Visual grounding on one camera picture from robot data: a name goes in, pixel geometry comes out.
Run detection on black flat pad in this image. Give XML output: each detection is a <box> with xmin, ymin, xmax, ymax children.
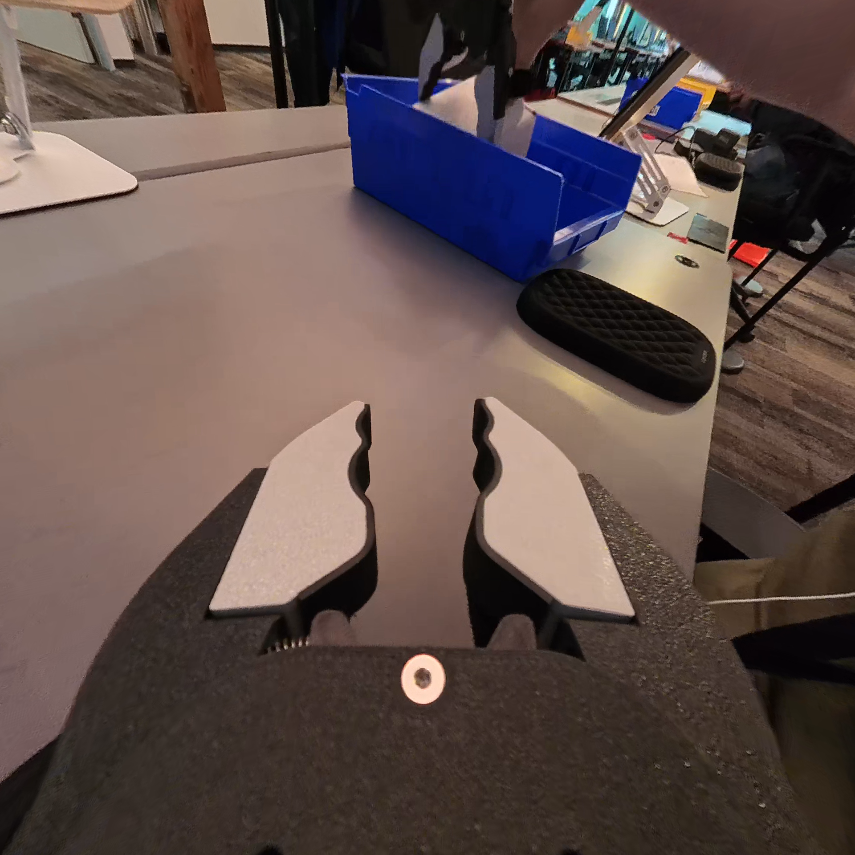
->
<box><xmin>688</xmin><ymin>214</ymin><xmax>730</xmax><ymax>252</ymax></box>

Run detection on person's right forearm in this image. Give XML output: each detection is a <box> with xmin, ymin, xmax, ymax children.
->
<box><xmin>628</xmin><ymin>0</ymin><xmax>855</xmax><ymax>144</ymax></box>

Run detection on person's olive clothing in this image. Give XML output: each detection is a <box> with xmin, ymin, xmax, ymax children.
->
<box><xmin>695</xmin><ymin>511</ymin><xmax>855</xmax><ymax>855</ymax></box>

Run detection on white cardboard mailer box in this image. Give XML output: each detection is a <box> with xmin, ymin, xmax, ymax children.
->
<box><xmin>413</xmin><ymin>79</ymin><xmax>538</xmax><ymax>158</ymax></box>

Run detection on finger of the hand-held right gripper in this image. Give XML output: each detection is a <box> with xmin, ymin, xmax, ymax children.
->
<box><xmin>474</xmin><ymin>63</ymin><xmax>512</xmax><ymax>144</ymax></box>
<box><xmin>417</xmin><ymin>13</ymin><xmax>468</xmax><ymax>101</ymax></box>

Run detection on grey office chair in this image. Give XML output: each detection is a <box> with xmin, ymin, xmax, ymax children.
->
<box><xmin>695</xmin><ymin>468</ymin><xmax>806</xmax><ymax>562</ymax></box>

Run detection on black quilted wrist rest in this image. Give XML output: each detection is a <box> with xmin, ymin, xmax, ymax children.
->
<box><xmin>695</xmin><ymin>152</ymin><xmax>744</xmax><ymax>191</ymax></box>
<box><xmin>516</xmin><ymin>269</ymin><xmax>717</xmax><ymax>403</ymax></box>

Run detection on blue plastic bin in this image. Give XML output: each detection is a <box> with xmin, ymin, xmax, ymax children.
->
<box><xmin>342</xmin><ymin>73</ymin><xmax>643</xmax><ymax>283</ymax></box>
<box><xmin>618</xmin><ymin>77</ymin><xmax>702</xmax><ymax>131</ymax></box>

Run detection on wooden post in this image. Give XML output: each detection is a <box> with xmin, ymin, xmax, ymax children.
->
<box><xmin>157</xmin><ymin>0</ymin><xmax>227</xmax><ymax>113</ymax></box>

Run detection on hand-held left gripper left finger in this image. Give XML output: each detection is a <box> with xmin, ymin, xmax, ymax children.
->
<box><xmin>208</xmin><ymin>401</ymin><xmax>378</xmax><ymax>635</ymax></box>

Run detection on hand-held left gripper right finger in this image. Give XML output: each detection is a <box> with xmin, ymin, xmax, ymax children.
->
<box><xmin>464</xmin><ymin>396</ymin><xmax>637</xmax><ymax>643</ymax></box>

